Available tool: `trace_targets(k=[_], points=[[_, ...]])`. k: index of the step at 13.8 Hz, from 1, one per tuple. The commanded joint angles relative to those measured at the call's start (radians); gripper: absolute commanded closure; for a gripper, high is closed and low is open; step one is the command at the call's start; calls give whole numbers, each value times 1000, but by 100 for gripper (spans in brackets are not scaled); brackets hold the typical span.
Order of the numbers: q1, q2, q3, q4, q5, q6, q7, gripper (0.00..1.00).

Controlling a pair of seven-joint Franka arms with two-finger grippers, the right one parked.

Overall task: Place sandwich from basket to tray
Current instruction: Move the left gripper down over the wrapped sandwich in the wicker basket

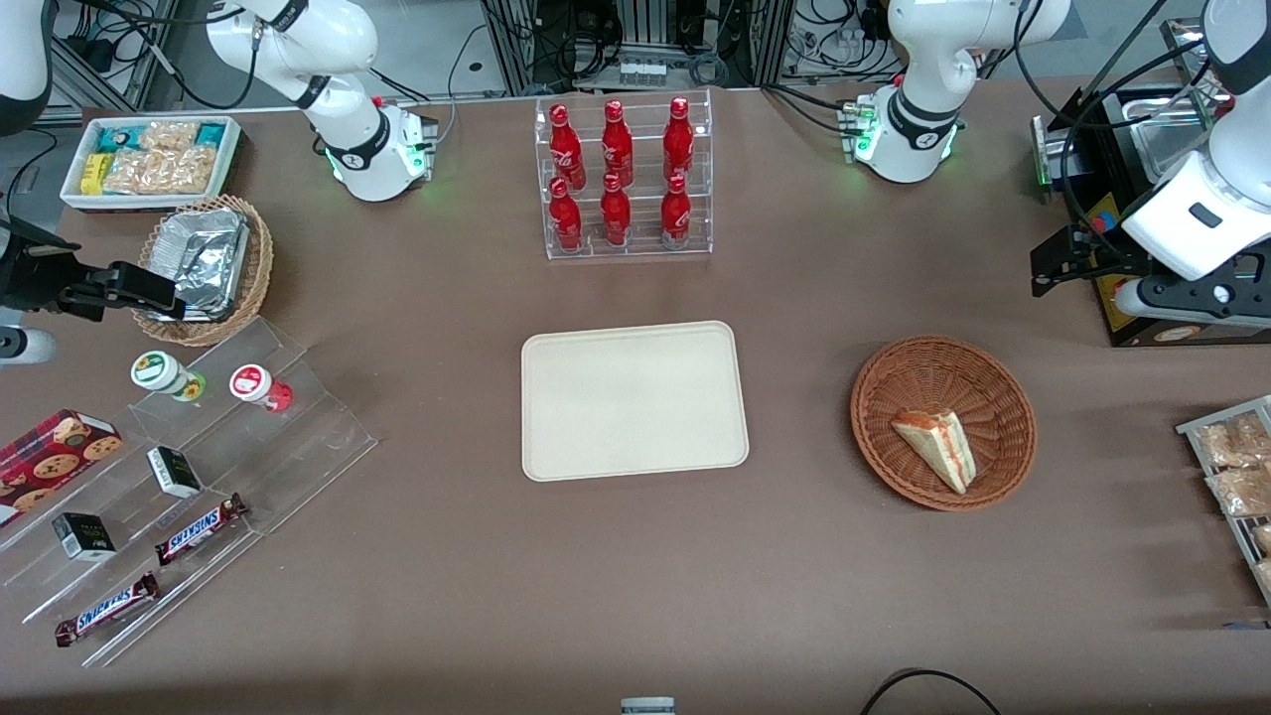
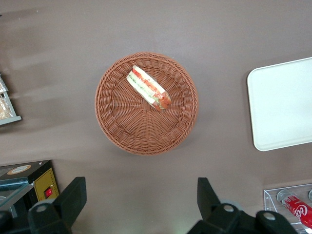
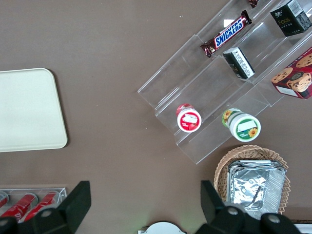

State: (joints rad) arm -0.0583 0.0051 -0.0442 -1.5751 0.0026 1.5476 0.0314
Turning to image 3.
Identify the red-lidded yogurt cup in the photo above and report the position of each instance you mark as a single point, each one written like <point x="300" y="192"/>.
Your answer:
<point x="189" y="120"/>

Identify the red chocolate chip cookie box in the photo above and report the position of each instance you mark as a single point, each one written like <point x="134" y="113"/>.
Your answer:
<point x="296" y="75"/>

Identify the Snickers chocolate bar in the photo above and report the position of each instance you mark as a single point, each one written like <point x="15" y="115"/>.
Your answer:
<point x="253" y="3"/>
<point x="228" y="34"/>

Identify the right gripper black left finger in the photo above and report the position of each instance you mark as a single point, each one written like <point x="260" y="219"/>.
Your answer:
<point x="73" y="209"/>

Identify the red cola bottle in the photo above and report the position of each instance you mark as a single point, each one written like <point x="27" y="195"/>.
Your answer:
<point x="40" y="206"/>
<point x="18" y="207"/>
<point x="2" y="201"/>

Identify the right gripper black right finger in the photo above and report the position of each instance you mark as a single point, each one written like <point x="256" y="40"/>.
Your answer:
<point x="214" y="209"/>

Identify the light wicker basket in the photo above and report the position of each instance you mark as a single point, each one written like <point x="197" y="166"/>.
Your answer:
<point x="223" y="165"/>

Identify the clear acrylic bottle rack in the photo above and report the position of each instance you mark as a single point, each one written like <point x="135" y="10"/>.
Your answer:
<point x="62" y="192"/>

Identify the white plastic snack bin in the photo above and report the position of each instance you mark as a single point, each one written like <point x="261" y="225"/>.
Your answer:
<point x="306" y="229"/>

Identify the small black carton box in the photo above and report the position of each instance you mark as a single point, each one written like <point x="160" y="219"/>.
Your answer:
<point x="290" y="19"/>
<point x="240" y="63"/>

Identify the stacked aluminium foil trays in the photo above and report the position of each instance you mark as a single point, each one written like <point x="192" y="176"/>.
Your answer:
<point x="253" y="187"/>

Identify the cream rectangular plastic tray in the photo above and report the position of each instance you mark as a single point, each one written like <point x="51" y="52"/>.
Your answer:
<point x="29" y="109"/>

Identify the green-lidded sunflower cup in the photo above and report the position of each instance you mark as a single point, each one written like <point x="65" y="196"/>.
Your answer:
<point x="245" y="128"/>

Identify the clear acrylic stepped shelf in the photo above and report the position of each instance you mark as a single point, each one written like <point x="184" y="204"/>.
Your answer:
<point x="185" y="73"/>

